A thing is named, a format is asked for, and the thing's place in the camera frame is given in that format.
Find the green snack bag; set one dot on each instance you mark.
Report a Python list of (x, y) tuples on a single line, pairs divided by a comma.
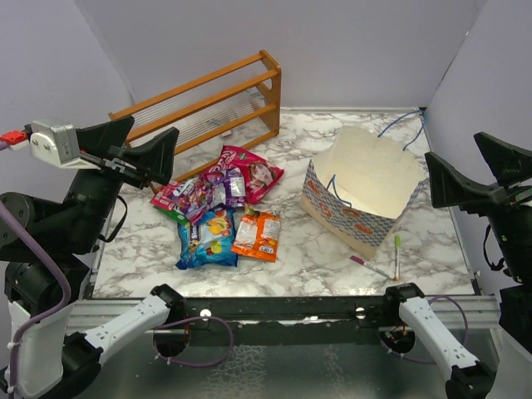
[(174, 215)]

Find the orange wooden rack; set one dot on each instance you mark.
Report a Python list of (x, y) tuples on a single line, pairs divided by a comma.
[(209, 107)]

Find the red candy packet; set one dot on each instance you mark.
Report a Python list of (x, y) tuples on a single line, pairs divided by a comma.
[(164, 198)]

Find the orange snack box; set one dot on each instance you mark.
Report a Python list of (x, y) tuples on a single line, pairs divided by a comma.
[(258, 234)]

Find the purple marker pen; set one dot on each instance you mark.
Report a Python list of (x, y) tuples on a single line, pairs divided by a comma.
[(371, 267)]

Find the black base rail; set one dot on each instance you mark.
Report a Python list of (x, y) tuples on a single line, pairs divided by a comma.
[(283, 321)]

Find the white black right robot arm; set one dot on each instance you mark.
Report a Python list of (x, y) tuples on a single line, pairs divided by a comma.
[(466, 376)]

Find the blue checkered paper bag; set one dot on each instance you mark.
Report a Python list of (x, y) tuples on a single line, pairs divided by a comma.
[(361, 185)]

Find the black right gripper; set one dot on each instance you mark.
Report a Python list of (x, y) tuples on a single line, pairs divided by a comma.
[(508, 163)]

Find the purple snack bag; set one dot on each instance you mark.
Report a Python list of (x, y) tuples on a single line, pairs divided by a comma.
[(228, 187)]

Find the red pink snack bag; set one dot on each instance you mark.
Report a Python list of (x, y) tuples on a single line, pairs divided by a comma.
[(260, 176)]

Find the pink berry candy packet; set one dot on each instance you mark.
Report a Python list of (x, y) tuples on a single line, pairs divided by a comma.
[(195, 197)]

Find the blue gummy snack bag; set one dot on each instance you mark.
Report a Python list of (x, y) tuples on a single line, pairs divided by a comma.
[(208, 242)]

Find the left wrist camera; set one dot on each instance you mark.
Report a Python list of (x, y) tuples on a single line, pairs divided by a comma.
[(52, 142)]

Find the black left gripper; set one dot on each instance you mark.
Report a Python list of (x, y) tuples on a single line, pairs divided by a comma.
[(155, 158)]

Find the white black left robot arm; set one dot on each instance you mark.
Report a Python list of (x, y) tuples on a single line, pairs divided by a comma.
[(43, 243)]

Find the green marker pen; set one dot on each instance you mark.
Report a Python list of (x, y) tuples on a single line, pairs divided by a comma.
[(397, 248)]

